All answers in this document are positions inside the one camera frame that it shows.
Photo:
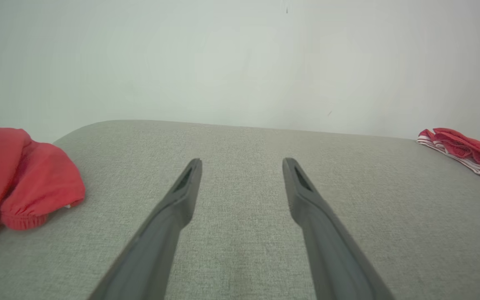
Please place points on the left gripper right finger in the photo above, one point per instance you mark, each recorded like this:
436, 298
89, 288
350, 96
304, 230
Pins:
331, 250

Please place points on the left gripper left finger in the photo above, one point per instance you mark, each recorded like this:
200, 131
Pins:
152, 250

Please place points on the red shorts white hem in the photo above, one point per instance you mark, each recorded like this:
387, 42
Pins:
27, 175

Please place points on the red basketball jersey striped trim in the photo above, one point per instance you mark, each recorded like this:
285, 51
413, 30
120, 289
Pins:
465, 148

